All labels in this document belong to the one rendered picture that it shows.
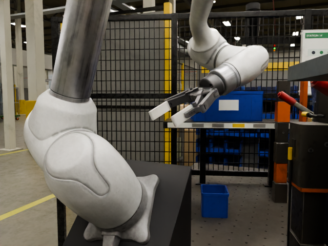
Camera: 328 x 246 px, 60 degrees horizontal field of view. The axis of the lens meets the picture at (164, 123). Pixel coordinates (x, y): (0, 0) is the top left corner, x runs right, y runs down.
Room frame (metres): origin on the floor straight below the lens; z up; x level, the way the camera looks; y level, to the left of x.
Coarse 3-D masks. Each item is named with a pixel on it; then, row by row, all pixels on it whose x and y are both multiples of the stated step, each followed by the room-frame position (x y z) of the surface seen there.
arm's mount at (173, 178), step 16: (128, 160) 0.85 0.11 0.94; (144, 176) 0.79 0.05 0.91; (160, 176) 0.77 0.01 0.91; (176, 176) 0.76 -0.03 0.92; (160, 192) 0.74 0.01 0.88; (176, 192) 0.72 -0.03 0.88; (160, 208) 0.70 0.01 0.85; (176, 208) 0.69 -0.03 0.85; (80, 224) 0.75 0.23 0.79; (160, 224) 0.68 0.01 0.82; (176, 224) 0.67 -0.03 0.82; (80, 240) 0.71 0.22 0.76; (96, 240) 0.70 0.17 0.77; (160, 240) 0.65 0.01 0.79; (176, 240) 0.67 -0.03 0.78
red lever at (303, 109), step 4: (280, 92) 0.86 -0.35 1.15; (284, 92) 0.86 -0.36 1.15; (280, 96) 0.85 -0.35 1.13; (284, 96) 0.85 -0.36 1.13; (288, 96) 0.85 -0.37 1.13; (284, 100) 0.85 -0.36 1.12; (288, 100) 0.85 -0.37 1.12; (292, 100) 0.85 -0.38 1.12; (292, 104) 0.85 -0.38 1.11; (296, 104) 0.85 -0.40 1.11; (300, 104) 0.85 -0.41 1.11; (300, 108) 0.85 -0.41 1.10; (304, 108) 0.85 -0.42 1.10; (312, 112) 0.85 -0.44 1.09
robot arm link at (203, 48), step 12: (192, 0) 0.78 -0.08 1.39; (204, 0) 0.73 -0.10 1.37; (192, 12) 0.82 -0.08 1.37; (204, 12) 0.79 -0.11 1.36; (192, 24) 0.88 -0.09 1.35; (204, 24) 0.88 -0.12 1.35; (192, 36) 0.96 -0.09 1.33; (204, 36) 0.93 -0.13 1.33; (216, 36) 0.95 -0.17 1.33; (192, 48) 0.98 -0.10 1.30; (204, 48) 0.95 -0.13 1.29; (216, 48) 0.95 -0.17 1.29; (204, 60) 0.98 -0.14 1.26
